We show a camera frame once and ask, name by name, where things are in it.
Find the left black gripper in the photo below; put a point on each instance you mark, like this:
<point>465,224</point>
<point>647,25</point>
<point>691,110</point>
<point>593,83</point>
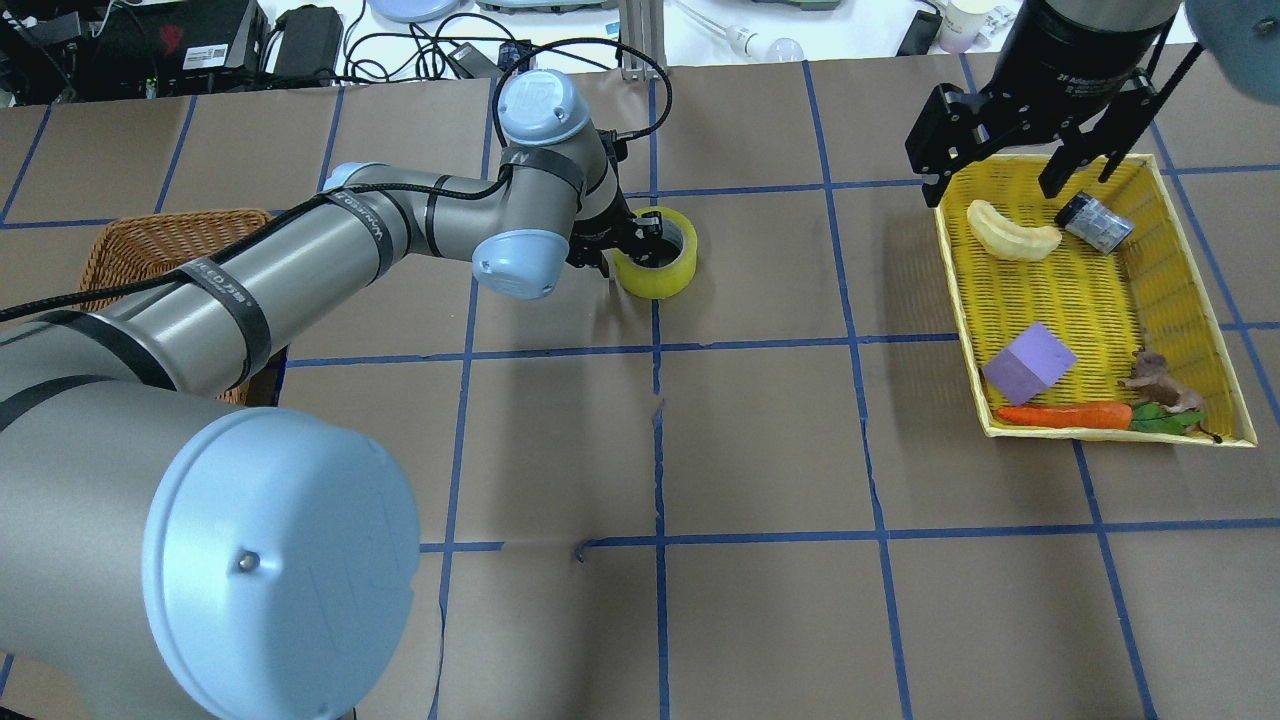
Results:
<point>598,236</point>

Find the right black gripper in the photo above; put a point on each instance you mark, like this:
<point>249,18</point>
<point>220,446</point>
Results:
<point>1082,58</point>

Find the yellow tape roll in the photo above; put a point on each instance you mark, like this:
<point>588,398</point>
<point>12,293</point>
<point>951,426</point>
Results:
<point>667,272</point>

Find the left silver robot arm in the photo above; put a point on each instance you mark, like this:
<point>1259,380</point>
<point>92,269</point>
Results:
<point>183,558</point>

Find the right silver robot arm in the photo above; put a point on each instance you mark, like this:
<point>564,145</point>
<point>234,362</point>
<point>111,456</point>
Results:
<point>1240,35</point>

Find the black silver battery can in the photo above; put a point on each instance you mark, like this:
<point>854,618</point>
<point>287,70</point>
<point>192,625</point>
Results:
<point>1094,223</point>

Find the yellow toy banana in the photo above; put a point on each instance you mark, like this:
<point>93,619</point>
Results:
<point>1007,240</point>

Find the yellow woven basket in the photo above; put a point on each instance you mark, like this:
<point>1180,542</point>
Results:
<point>1148,293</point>

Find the purple foam cube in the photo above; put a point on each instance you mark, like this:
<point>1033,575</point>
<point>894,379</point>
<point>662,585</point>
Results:
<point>1029,365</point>

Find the black power adapter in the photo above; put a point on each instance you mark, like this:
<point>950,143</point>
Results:
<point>467,62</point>

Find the white light bulb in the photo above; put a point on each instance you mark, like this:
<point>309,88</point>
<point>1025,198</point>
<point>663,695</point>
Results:
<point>758,46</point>

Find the brown toy animal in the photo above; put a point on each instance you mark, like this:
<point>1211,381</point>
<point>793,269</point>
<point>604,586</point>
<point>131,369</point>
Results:
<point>1151,375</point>

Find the orange toy carrot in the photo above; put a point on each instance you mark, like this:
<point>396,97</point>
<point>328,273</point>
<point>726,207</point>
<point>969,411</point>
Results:
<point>1097,415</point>

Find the green toy leaf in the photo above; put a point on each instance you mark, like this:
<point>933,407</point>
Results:
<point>1154,418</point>

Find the blue round plate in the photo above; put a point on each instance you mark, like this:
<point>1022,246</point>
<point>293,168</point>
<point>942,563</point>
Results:
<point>412,11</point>

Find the brown wicker basket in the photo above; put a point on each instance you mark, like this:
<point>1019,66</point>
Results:
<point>139,248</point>

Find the black electronics box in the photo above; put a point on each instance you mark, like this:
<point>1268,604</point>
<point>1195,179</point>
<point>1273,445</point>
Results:
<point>174,48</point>

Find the aluminium frame post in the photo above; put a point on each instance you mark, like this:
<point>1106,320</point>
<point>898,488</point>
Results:
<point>643,29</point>

